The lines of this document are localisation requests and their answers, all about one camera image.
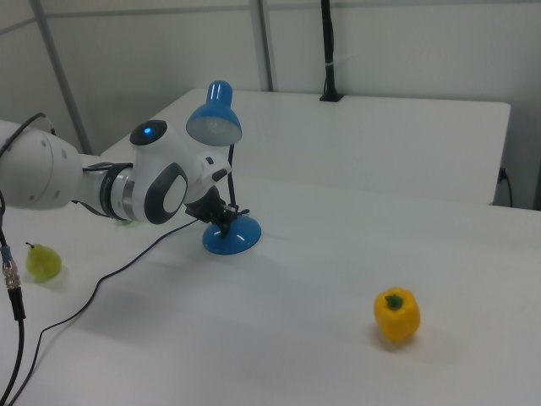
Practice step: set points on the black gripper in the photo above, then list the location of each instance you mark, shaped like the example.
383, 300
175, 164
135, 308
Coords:
209, 207

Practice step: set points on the blue desk lamp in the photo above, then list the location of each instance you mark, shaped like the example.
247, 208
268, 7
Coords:
215, 122

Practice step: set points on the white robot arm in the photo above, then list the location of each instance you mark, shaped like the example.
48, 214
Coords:
42, 169

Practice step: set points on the yellow bell pepper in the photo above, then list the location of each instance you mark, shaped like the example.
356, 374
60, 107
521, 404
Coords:
397, 317

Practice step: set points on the black clamped stand pole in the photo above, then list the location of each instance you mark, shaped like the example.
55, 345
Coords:
329, 51

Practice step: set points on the green pear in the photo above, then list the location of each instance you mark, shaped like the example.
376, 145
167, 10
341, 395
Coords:
42, 262

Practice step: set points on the grey metal partition post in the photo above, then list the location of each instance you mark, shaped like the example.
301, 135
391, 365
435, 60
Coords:
63, 80
267, 42

